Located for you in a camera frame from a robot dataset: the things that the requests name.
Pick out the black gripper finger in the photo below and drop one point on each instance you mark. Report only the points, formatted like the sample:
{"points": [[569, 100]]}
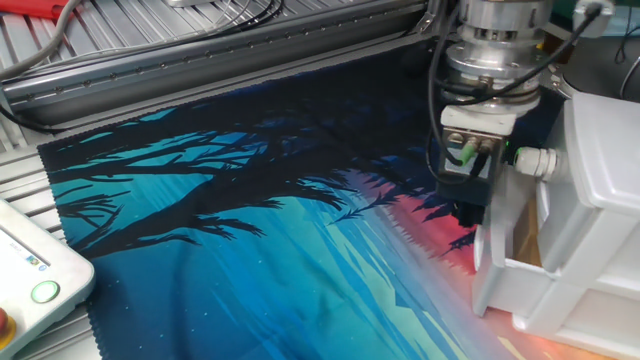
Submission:
{"points": [[469, 215]]}

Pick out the grey Schunk gripper body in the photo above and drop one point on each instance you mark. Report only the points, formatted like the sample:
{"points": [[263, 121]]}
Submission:
{"points": [[470, 192]]}

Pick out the white drawer with black knob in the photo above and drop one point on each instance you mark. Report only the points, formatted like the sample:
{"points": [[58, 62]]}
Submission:
{"points": [[505, 285]]}

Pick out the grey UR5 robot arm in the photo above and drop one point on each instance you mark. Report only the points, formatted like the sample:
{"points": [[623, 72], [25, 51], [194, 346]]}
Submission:
{"points": [[495, 55]]}

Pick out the white drawer knob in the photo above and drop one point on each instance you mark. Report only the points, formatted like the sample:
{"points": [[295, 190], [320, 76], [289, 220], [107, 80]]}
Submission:
{"points": [[535, 162]]}

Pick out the white plastic drawer cabinet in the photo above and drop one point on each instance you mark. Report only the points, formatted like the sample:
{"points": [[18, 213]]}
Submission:
{"points": [[600, 200]]}

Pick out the tree print table cloth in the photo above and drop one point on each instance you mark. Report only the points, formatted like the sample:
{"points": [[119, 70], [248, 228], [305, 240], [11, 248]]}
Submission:
{"points": [[250, 280]]}

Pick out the white teach pendant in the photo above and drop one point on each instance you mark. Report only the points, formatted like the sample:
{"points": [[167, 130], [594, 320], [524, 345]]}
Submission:
{"points": [[45, 280]]}

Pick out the red flat object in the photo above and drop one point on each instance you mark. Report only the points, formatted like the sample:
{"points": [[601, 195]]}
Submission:
{"points": [[30, 7]]}

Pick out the dark grey aluminium rail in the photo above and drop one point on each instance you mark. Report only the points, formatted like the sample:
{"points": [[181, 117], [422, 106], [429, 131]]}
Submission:
{"points": [[175, 75]]}

